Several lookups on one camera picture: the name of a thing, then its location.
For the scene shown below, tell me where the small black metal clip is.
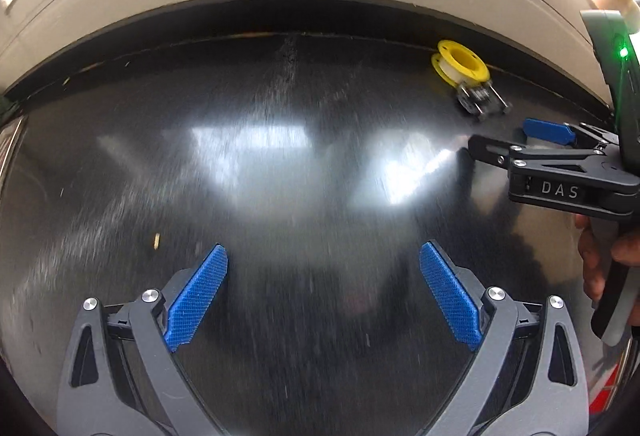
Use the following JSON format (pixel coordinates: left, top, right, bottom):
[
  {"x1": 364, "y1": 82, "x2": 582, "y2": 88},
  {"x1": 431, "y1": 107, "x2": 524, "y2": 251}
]
[{"x1": 456, "y1": 82, "x2": 512, "y2": 123}]

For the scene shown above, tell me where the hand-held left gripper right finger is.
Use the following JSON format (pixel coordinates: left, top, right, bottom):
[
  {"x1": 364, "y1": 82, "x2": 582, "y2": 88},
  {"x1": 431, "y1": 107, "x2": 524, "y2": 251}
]
[{"x1": 420, "y1": 241, "x2": 588, "y2": 436}]

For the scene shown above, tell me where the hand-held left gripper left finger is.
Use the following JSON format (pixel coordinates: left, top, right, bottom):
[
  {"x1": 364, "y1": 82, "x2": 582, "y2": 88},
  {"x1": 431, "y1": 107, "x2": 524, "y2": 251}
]
[{"x1": 57, "y1": 243, "x2": 228, "y2": 436}]

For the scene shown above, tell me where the steel sink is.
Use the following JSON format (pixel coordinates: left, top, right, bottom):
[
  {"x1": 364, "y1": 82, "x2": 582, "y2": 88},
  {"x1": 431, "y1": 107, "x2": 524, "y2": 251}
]
[{"x1": 0, "y1": 116, "x2": 23, "y2": 187}]

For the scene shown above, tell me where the yellow tape spool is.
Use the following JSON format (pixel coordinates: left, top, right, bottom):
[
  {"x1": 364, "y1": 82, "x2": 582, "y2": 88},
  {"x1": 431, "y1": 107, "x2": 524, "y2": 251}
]
[{"x1": 431, "y1": 40, "x2": 492, "y2": 86}]

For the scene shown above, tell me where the red bin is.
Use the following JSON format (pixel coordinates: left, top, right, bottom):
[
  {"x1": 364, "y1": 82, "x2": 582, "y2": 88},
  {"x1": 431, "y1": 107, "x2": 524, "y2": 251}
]
[{"x1": 587, "y1": 361, "x2": 628, "y2": 417}]

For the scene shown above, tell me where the person's right hand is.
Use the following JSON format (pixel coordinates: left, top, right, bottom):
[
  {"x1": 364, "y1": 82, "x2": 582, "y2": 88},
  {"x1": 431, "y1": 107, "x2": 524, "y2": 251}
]
[{"x1": 575, "y1": 213, "x2": 640, "y2": 303}]

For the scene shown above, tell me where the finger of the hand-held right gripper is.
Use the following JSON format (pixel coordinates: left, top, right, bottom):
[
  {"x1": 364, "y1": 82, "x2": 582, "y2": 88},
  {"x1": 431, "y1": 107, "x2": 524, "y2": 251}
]
[
  {"x1": 523, "y1": 118, "x2": 619, "y2": 147},
  {"x1": 468, "y1": 134, "x2": 527, "y2": 167}
]

